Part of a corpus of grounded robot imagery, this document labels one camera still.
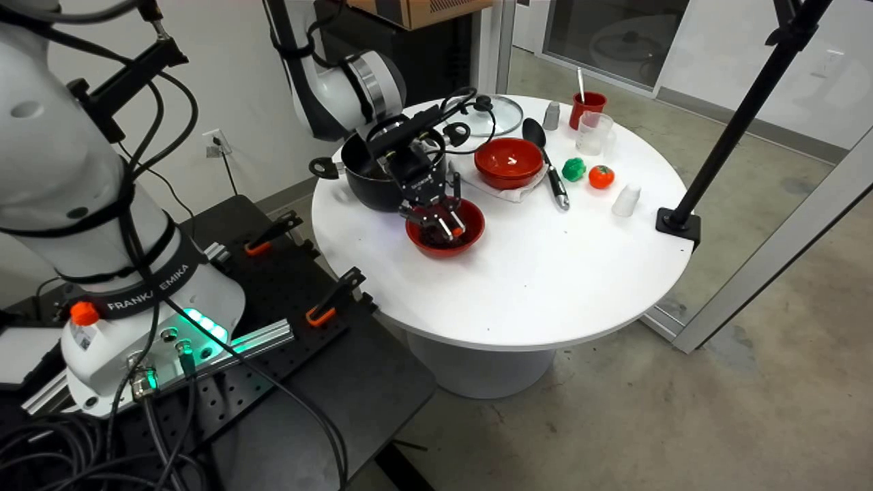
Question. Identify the black cooking pot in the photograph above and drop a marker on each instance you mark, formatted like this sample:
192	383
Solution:
364	177

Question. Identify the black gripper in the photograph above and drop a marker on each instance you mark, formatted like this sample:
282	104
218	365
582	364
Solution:
424	168

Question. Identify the white table pedestal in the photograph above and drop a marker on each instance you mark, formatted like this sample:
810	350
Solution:
482	368

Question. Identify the silver aluminium rail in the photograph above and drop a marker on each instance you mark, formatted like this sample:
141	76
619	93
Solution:
256	342

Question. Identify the clear plastic measuring cup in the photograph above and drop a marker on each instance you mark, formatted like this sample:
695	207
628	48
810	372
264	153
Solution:
595	134

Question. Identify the red mug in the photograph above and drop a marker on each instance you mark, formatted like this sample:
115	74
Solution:
587	104

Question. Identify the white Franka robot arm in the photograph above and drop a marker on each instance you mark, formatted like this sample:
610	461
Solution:
65	164

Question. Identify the glass lid black knob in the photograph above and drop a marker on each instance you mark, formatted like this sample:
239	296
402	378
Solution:
504	112

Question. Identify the black ladle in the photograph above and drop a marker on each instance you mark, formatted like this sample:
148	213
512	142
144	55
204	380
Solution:
552	177

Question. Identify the white shaker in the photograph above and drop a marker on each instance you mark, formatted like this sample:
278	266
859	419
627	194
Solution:
627	200

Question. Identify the orange bowl with beans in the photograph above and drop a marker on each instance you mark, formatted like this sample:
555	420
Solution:
467	236

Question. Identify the black tripod stand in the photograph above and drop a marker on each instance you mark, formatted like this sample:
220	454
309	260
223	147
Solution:
726	125

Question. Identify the empty red bowl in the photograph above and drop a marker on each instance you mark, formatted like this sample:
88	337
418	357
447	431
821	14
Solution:
508	164

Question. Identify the white straw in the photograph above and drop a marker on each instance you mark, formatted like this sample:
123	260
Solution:
582	82

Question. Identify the black perforated workbench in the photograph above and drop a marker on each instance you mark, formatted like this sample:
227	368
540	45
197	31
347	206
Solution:
344	390

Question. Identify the black orange clamp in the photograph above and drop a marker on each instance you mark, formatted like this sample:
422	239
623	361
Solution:
331	300
269	239

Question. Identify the green ball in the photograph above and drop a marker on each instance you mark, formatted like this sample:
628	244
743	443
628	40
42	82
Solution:
575	170

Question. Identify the orange ball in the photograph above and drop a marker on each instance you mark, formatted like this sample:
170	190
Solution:
602	176

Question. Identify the cardboard box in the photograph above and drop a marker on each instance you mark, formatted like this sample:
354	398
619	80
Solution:
426	11

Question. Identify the small grey shaker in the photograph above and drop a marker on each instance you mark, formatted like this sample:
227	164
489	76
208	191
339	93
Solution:
552	116

